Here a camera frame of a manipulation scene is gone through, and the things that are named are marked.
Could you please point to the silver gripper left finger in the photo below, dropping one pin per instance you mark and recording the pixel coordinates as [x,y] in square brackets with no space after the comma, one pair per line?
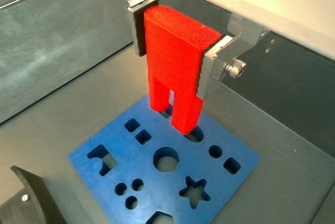
[137,7]

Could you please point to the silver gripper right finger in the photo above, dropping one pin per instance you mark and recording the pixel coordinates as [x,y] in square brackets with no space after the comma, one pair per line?
[222,58]

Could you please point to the red two-pronged peg object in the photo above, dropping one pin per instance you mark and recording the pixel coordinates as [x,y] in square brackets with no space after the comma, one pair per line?
[176,39]

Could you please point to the blue shape-sorting board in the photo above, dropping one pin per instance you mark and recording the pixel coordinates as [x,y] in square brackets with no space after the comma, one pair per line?
[148,173]

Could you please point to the black curved bracket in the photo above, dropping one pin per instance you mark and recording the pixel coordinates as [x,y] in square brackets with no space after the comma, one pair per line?
[31,206]

